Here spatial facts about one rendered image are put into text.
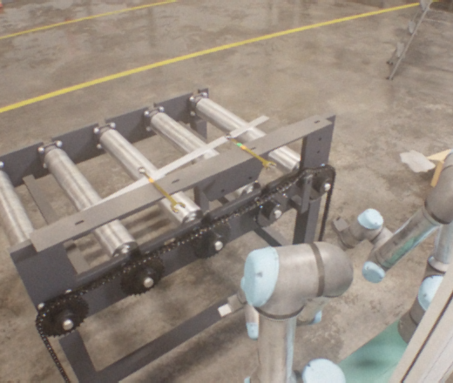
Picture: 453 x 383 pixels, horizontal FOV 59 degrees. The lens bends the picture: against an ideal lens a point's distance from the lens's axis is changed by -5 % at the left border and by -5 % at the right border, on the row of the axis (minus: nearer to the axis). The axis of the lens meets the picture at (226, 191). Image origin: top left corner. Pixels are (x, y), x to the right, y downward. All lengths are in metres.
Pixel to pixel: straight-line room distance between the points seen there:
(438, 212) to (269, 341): 0.58
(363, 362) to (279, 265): 0.74
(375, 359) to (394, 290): 1.23
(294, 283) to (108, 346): 1.67
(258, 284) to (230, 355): 1.47
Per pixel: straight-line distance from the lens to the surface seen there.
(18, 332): 2.61
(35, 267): 1.34
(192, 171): 1.41
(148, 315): 2.46
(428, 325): 0.93
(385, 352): 1.55
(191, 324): 1.99
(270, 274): 0.84
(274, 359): 1.03
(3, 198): 1.93
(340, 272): 0.89
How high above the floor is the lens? 1.98
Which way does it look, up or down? 38 degrees down
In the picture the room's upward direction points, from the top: straight up
